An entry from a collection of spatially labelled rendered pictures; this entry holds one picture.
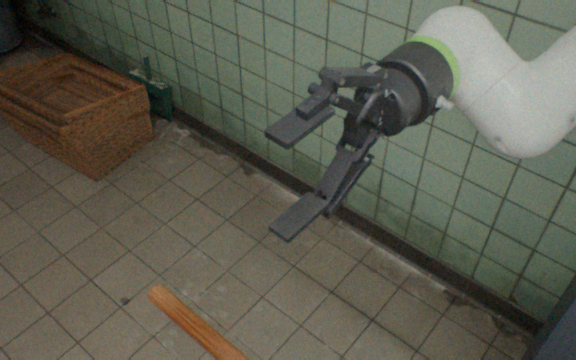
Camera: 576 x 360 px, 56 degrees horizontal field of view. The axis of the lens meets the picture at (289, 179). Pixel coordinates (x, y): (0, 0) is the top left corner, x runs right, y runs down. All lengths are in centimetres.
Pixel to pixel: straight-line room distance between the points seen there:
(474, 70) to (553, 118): 11
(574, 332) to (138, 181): 206
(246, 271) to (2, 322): 97
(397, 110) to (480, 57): 15
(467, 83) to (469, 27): 7
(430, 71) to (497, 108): 12
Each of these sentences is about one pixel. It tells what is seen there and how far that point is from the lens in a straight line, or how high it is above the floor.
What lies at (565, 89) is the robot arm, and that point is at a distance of 73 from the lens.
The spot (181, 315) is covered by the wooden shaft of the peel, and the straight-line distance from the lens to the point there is 83.
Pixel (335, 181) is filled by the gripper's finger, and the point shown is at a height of 144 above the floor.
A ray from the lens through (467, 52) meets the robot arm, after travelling 72.
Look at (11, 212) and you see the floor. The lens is 282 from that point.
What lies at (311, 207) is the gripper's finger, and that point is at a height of 142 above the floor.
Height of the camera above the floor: 188
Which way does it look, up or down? 45 degrees down
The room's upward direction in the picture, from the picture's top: straight up
